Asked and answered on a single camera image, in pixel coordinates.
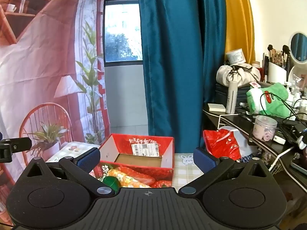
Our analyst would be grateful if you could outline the orange floral cloth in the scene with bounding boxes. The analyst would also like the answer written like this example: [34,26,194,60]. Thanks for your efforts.
[106,169,150,188]

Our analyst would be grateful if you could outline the green plush toy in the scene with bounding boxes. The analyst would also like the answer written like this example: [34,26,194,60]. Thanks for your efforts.
[246,83,294,118]

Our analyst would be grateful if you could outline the printed room scene backdrop cloth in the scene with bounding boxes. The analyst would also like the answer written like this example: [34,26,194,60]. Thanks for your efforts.
[1,0,110,229]

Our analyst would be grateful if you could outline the black suitcase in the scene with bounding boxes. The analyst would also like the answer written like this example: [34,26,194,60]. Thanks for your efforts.
[213,82,253,108]

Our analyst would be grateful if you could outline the dark framed window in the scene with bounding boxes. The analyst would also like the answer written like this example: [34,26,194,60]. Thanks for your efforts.
[102,0,143,67]

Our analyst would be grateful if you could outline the yellow curtain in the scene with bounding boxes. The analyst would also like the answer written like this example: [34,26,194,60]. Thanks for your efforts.
[225,0,256,63]

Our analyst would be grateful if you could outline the teal curtain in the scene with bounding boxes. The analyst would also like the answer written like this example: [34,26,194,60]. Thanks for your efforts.
[139,0,226,153]

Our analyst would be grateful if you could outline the white makeup brush holder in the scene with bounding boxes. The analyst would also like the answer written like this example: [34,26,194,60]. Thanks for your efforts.
[268,62,287,84]

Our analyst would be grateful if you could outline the red plastic bag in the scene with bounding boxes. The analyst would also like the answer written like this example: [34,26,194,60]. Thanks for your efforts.
[203,129,241,160]

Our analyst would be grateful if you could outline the red strawberry cardboard box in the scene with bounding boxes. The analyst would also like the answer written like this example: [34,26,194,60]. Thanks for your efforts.
[94,133,174,188]

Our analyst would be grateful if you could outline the white wire rack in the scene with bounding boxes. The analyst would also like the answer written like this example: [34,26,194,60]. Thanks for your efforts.
[217,113,302,173]

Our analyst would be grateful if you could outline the white spray bottle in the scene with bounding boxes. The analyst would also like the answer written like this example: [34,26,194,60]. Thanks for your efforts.
[226,81,238,114]

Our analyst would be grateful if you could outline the clear jar pink contents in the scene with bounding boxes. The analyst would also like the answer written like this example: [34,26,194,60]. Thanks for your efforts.
[252,115,278,142]

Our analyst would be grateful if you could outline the small white box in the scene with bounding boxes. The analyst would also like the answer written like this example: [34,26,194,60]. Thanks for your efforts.
[208,103,226,113]

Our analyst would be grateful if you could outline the green round soft object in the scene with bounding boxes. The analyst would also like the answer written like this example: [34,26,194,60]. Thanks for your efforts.
[102,176,121,193]

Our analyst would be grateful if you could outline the white drawstring bag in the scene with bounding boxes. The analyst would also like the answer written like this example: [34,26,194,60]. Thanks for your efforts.
[216,63,261,87]

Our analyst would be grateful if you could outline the checkered bunny tablecloth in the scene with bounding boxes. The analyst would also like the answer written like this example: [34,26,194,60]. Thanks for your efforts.
[47,142,203,192]

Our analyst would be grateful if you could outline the black desk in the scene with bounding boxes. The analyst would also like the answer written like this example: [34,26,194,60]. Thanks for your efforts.
[203,108,306,192]

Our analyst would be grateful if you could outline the round white vanity mirror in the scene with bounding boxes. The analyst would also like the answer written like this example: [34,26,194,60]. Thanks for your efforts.
[288,32,306,81]

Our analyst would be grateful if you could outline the white paper roll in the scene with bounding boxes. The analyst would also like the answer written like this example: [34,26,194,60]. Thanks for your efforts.
[225,48,246,65]

